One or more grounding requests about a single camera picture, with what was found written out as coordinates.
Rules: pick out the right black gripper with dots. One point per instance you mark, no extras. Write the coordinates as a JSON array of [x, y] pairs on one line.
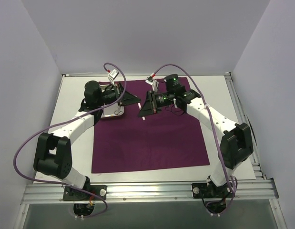
[[152, 101]]

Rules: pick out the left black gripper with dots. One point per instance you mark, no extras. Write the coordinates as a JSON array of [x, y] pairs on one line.
[[119, 94]]

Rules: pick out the steel instrument tray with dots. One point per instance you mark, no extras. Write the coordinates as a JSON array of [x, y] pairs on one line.
[[109, 111]]

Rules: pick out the purple cloth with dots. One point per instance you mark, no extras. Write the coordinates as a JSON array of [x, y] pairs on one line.
[[160, 141]]

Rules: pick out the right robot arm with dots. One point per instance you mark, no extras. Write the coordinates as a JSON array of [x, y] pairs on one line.
[[233, 141]]

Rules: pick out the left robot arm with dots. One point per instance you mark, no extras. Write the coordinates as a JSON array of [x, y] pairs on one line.
[[53, 155]]

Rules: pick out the steel scissors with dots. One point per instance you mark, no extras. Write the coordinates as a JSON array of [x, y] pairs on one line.
[[118, 112]]

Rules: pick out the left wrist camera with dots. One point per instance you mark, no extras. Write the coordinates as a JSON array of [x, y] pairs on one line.
[[112, 74]]

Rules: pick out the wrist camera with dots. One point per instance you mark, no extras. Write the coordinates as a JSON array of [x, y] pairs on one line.
[[153, 82], [112, 74]]

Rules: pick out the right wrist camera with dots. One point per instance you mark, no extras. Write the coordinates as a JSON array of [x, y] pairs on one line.
[[153, 82]]

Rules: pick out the aluminium right rail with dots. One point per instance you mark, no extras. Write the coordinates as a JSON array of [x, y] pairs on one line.
[[243, 118]]

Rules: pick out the aluminium rail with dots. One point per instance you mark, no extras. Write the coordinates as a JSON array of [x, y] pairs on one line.
[[147, 192], [243, 118]]

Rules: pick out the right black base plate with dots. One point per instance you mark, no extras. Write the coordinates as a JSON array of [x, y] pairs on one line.
[[210, 190]]

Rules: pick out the aluminium front rail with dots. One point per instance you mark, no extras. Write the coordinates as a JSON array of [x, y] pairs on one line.
[[147, 192]]

